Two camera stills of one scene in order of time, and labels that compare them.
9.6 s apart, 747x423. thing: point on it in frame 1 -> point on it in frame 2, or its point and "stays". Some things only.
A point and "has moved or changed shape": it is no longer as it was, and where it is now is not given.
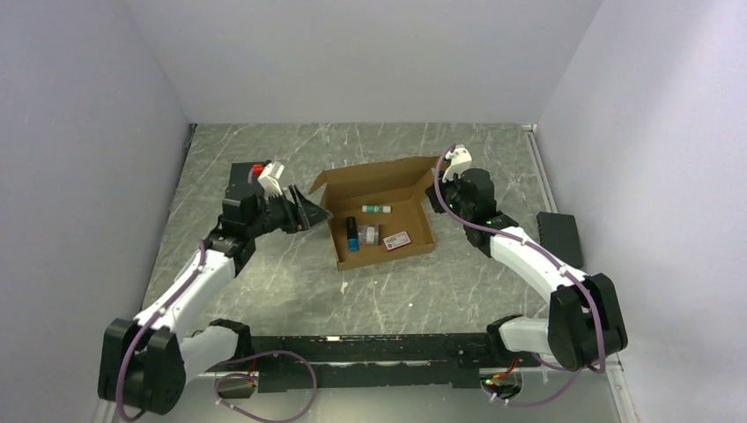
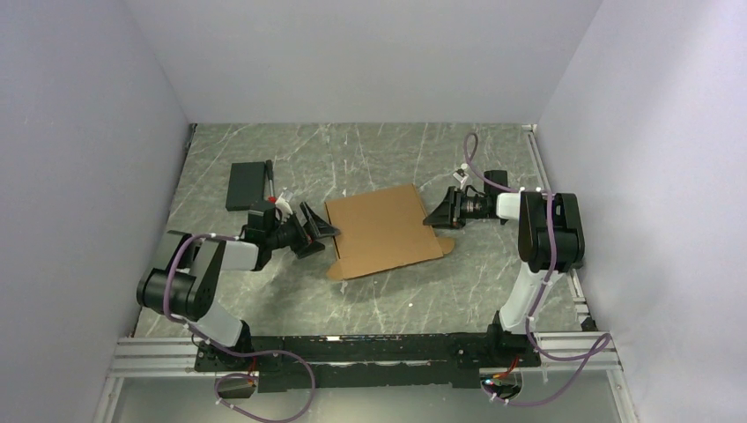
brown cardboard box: (377, 211) has moved or changed shape
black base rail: (372, 361) stays
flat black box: (243, 182) stays
